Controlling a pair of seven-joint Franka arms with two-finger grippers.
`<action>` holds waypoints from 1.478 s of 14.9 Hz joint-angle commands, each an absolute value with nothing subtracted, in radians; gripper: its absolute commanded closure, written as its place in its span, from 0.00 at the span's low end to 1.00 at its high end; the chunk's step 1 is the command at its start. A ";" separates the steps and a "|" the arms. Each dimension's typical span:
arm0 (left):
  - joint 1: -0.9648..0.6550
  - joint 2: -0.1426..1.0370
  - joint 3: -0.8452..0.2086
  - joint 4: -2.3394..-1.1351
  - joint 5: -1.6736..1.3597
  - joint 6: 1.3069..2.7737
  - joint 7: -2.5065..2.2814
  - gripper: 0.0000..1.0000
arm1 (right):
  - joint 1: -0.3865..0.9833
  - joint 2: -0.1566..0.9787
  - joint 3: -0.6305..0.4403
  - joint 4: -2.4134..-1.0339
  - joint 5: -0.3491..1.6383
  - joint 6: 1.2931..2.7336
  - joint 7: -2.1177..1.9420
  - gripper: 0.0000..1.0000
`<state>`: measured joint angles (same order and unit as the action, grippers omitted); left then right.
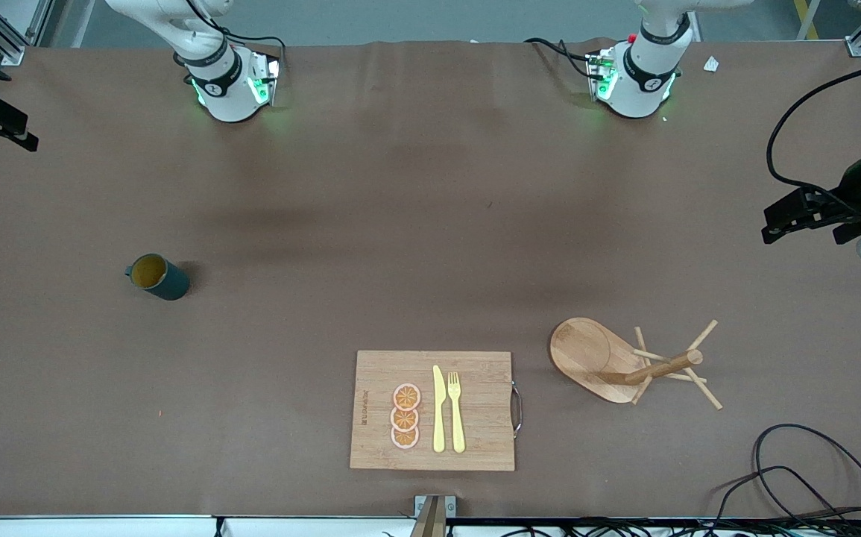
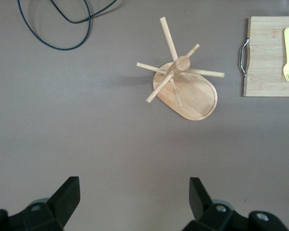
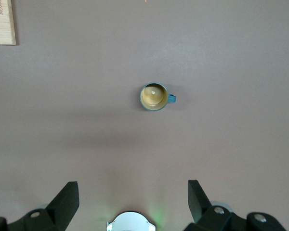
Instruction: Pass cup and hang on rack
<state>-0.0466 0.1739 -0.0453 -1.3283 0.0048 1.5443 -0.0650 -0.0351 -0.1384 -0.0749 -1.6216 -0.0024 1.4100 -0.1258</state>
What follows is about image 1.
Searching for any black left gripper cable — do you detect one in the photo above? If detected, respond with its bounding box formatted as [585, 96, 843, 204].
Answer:
[767, 58, 861, 217]

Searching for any yellow plastic knife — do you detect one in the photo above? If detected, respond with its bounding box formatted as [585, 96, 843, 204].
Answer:
[432, 365, 447, 453]

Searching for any thin black floor cable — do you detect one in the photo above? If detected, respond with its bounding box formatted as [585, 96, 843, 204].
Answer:
[712, 466, 856, 537]

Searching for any brown table mat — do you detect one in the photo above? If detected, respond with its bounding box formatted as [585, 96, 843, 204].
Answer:
[0, 39, 861, 519]

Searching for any black right base cable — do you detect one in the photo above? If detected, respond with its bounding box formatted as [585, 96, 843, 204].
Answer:
[214, 28, 286, 72]

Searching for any wooden cutting board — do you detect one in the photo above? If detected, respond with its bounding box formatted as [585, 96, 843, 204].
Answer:
[350, 351, 524, 472]

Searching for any dark teal ribbed cup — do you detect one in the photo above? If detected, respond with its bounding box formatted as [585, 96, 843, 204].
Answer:
[124, 254, 191, 301]

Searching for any black base cable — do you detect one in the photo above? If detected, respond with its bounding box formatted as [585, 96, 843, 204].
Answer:
[214, 28, 286, 72]
[523, 37, 596, 80]

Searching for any black looped floor cable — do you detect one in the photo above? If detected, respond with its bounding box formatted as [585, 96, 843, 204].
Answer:
[753, 424, 861, 527]

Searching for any wooden cup rack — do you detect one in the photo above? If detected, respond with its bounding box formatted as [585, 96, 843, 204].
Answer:
[549, 317, 723, 411]

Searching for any yellow plastic fork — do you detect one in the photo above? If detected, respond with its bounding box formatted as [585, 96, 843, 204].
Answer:
[448, 371, 467, 454]

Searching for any black left base cable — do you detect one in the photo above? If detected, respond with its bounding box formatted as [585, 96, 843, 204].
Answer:
[523, 37, 596, 80]

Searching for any metal table edge bracket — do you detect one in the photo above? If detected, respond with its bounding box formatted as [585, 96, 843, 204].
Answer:
[409, 494, 457, 537]

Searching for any black cable bundle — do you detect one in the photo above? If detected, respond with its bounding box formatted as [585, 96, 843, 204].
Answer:
[467, 518, 861, 537]

